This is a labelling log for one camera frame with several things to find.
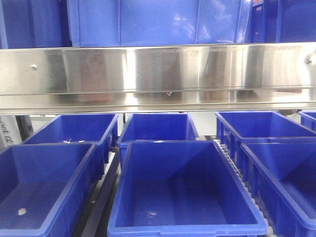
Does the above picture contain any blue bin back centre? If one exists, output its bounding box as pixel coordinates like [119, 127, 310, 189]
[117, 113, 199, 166]

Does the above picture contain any blue bin back left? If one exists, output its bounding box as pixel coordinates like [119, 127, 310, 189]
[22, 114, 119, 180]

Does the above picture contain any blue bin front centre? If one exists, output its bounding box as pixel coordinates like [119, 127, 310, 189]
[107, 141, 267, 237]

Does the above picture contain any blue bin back right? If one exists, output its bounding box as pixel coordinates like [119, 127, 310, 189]
[214, 111, 316, 171]

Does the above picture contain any upper shelf blue bin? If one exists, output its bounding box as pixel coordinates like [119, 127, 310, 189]
[67, 0, 253, 47]

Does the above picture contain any blue bin front left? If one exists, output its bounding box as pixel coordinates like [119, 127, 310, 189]
[0, 143, 96, 237]

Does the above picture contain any blue bin front right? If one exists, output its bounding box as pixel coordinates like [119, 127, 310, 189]
[241, 142, 316, 237]

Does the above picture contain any steel rack upper rail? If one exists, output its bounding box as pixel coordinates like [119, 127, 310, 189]
[0, 42, 316, 115]

